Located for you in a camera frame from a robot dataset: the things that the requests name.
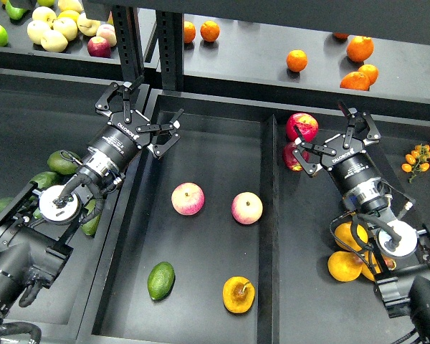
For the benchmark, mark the black tray divider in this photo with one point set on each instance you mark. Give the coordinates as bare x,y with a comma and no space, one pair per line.
268,310

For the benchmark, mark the orange on shelf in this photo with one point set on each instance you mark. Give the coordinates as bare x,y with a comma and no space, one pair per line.
210,31
296,60

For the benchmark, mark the yellow pear upper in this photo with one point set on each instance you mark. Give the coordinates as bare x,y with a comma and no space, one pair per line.
346,239

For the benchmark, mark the black perforated shelf post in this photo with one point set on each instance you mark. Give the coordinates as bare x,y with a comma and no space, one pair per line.
127,31
170,41

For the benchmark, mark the pale yellow pear front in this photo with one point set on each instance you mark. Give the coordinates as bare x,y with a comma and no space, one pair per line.
53,41

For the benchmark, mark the pink apple left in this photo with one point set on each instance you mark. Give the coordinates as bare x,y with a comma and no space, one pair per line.
187,199

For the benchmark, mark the orange right small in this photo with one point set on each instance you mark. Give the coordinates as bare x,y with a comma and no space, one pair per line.
371,71

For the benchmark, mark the red apple on shelf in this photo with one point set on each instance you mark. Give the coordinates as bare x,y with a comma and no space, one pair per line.
99,47

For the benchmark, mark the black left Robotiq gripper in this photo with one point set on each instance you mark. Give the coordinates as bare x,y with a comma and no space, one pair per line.
123,134

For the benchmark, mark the pale yellow pear left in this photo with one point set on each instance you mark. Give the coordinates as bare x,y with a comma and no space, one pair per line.
36,29

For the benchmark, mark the orange half hidden left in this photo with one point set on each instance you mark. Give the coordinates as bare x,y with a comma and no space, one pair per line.
189,32

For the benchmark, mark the yellow pear with stem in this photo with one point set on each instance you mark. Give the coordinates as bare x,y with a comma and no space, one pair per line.
238,294

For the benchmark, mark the green pepper on shelf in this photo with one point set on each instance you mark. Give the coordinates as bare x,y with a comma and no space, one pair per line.
14,13

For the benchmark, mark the orange cherry tomato bunch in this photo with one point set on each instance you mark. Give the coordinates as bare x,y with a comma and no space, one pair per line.
417,161

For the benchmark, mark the pink peach on shelf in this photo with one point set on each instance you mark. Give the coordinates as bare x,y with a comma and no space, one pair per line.
107,31

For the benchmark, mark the black perforated shelf post left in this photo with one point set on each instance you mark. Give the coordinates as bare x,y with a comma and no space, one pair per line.
127,31

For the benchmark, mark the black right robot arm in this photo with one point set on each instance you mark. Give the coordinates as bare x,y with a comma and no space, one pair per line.
371,231

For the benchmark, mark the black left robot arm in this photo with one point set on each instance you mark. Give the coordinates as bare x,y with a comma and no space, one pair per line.
37,224

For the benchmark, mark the orange right front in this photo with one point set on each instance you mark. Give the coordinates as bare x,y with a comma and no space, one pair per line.
355,81

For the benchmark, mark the large red apple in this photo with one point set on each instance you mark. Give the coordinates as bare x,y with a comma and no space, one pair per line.
307,125

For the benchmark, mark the orange on shelf centre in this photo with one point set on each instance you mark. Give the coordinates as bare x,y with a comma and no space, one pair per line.
296,60

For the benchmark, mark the large orange right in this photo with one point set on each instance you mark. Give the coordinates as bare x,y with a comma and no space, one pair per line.
360,48

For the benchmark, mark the orange on shelf left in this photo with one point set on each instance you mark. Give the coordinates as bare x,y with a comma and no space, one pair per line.
210,31

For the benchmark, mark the black perforated shelf post right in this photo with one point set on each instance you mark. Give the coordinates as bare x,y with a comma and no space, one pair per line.
170,41

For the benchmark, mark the black left tray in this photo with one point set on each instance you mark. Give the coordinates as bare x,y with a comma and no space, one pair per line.
90,300

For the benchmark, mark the black tray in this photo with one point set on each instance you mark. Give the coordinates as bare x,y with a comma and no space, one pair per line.
90,300
220,151

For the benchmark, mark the dark red apple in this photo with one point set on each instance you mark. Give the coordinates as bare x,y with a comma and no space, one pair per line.
289,159

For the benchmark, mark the pink apple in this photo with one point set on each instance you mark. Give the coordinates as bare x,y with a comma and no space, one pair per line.
246,208
187,199

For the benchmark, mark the pink apple right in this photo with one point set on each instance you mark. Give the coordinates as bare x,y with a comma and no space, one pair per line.
246,208

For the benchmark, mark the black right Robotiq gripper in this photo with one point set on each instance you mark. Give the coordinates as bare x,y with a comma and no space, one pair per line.
342,157

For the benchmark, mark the pale yellow pear right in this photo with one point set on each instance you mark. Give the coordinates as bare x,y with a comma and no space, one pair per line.
86,26

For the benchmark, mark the yellow pear lower middle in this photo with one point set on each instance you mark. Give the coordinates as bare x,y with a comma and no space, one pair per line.
372,268

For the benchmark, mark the pale yellow pear centre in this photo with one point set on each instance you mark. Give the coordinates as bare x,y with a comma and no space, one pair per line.
67,27

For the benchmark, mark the black centre tray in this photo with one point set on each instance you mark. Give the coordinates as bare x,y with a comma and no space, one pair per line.
220,151

